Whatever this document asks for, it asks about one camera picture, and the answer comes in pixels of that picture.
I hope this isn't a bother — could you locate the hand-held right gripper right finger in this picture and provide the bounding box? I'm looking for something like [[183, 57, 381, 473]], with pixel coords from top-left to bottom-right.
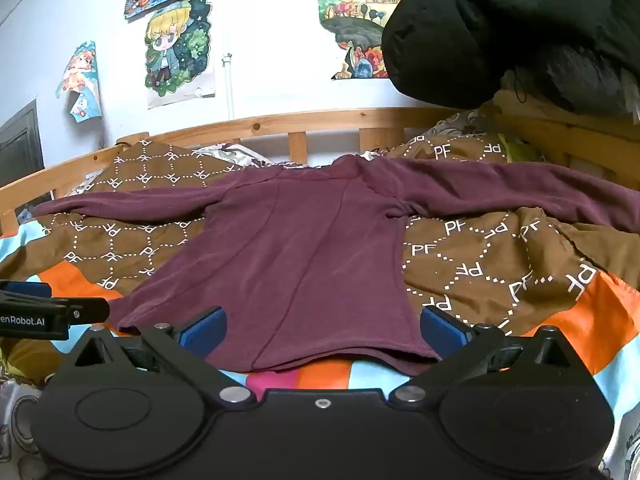
[[389, 305, 575, 408]]

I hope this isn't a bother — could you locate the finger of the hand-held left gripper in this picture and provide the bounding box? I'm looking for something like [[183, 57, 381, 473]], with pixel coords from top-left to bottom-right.
[[0, 280, 111, 325]]

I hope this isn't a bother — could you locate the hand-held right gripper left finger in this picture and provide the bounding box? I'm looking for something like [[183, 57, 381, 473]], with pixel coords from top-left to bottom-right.
[[74, 306, 258, 408]]

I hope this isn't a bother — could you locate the maroon long-sleeved sweater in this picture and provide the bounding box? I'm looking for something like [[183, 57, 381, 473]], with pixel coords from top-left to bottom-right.
[[32, 154, 640, 377]]

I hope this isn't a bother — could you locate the brown printed patchwork blanket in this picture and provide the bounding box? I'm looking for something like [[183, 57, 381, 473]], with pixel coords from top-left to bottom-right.
[[0, 132, 640, 480]]

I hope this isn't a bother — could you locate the dark framed door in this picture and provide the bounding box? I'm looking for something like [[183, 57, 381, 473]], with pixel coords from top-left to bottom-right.
[[0, 100, 46, 190]]

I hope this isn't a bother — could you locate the yellow-green cloth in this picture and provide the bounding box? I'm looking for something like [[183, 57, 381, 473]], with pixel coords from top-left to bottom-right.
[[500, 135, 547, 165]]

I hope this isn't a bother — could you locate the black padded jacket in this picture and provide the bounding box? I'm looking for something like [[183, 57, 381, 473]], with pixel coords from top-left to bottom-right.
[[382, 0, 640, 126]]

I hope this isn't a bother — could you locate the small peeling cartoon wall poster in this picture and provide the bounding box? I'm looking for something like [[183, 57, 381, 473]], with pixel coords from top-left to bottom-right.
[[55, 41, 104, 123]]

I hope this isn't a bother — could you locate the wooden bed frame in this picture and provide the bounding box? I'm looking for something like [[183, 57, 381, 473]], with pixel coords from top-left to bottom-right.
[[0, 91, 640, 237]]

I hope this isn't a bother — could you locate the white wall pipe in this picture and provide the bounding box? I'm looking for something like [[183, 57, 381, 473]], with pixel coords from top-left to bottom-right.
[[222, 52, 236, 121]]

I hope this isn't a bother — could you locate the blond cartoon figure wall poster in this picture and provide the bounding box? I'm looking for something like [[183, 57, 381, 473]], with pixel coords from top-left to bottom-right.
[[144, 0, 217, 111]]

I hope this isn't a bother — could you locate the landscape cartoon wall poster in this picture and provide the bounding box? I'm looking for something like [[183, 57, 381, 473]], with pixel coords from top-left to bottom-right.
[[316, 0, 427, 81]]

